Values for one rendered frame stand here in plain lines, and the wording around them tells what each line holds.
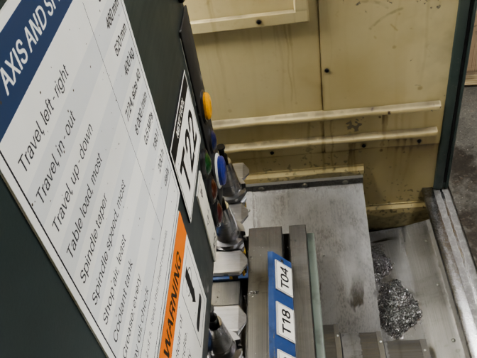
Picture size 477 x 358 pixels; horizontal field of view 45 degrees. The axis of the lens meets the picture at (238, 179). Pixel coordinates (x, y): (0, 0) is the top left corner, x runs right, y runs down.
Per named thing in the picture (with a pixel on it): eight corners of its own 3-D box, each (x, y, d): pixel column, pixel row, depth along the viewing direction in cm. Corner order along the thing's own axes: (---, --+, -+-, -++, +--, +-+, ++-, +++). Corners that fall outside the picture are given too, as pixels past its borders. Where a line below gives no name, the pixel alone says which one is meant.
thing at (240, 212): (248, 204, 105) (248, 201, 105) (248, 225, 101) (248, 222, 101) (211, 207, 106) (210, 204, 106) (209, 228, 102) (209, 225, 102)
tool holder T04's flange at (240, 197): (215, 187, 111) (213, 177, 109) (246, 184, 110) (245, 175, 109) (214, 211, 106) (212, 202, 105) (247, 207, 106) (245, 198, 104)
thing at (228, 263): (248, 250, 97) (247, 247, 97) (247, 275, 93) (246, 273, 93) (207, 253, 98) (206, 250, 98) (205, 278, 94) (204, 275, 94)
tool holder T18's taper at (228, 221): (218, 221, 101) (211, 194, 96) (242, 224, 99) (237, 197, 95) (211, 241, 98) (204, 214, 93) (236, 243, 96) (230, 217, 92)
